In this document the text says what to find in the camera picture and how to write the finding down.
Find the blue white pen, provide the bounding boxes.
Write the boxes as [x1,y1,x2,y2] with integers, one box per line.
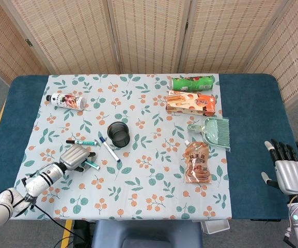
[99,136,121,163]

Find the blue padded seat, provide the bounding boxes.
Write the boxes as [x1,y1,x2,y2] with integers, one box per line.
[91,220,203,248]

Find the brown peanut butter pouch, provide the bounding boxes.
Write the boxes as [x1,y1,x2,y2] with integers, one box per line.
[184,141,213,184]

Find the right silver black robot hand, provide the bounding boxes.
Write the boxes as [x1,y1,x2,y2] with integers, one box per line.
[261,138,298,196]

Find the green mini broom dustpan set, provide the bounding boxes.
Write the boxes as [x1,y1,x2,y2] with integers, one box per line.
[187,117,231,150]

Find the green chips can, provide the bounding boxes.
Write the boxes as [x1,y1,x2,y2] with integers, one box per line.
[169,74,214,92]

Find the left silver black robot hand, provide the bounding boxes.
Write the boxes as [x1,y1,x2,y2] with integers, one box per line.
[59,144,97,173]

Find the floral leaf print tablecloth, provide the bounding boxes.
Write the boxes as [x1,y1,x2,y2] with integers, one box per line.
[8,73,233,221]

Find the woven bamboo folding screen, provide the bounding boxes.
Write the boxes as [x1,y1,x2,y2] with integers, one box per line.
[0,0,298,109]

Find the red-capped marker pen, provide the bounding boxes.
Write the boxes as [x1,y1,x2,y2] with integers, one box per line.
[85,160,101,171]

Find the orange biscuit box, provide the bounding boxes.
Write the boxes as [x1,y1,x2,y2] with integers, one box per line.
[166,90,216,116]

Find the black-capped marker pen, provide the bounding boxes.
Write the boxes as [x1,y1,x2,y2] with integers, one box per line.
[66,139,98,146]

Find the white plastic box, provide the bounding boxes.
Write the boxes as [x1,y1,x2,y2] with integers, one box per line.
[200,220,230,235]

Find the white bottle with black cap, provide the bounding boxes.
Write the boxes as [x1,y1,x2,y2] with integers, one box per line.
[46,92,87,110]

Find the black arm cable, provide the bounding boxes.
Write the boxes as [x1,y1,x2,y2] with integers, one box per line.
[31,203,74,237]

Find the black mesh pen cup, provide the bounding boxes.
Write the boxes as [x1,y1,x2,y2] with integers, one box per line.
[107,121,131,149]

